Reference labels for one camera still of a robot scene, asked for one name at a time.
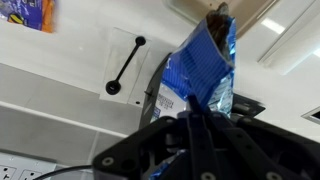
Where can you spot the orange purple snack packet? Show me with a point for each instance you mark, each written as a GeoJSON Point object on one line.
{"type": "Point", "coordinates": [35, 14]}

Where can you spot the blue pretzel crisps packet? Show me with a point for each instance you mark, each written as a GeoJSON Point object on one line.
{"type": "Point", "coordinates": [203, 66]}

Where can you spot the white wall outlet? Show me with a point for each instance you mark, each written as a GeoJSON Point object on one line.
{"type": "Point", "coordinates": [15, 167]}

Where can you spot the beige foam clamshell container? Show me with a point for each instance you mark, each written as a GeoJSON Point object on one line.
{"type": "Point", "coordinates": [245, 12]}

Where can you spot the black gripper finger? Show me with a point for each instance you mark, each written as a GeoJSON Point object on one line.
{"type": "Point", "coordinates": [203, 155]}

